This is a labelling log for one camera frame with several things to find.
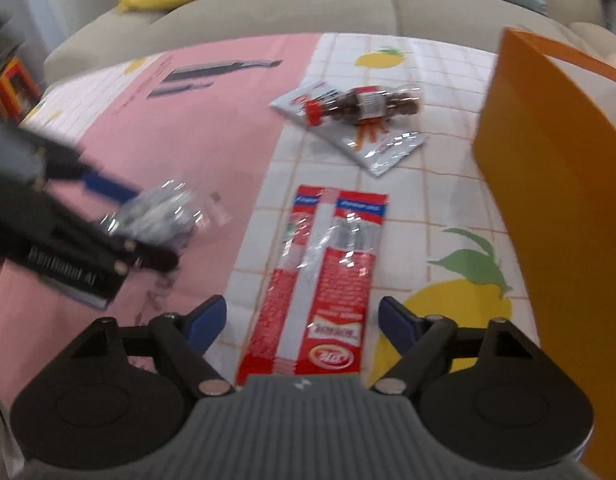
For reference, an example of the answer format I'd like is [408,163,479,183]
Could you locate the clear white candy bag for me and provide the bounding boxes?
[99,179,232,250]

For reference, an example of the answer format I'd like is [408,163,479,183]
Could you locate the red spicy strip packet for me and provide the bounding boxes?
[236,185,388,385]

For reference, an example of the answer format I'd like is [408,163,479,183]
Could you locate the white spicy strip packet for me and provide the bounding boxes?
[270,80,425,178]

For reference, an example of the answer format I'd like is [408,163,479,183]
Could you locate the cola bottle candy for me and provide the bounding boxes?
[303,86,423,127]

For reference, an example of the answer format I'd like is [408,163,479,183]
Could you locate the pink lemon tablecloth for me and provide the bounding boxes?
[0,31,539,411]

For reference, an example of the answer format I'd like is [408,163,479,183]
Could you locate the orange red stool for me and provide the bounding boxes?
[0,56,42,124]

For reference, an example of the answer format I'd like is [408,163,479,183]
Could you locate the orange cardboard box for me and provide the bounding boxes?
[473,29,616,479]

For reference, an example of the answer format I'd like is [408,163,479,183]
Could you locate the beige sofa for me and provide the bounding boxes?
[44,0,616,84]

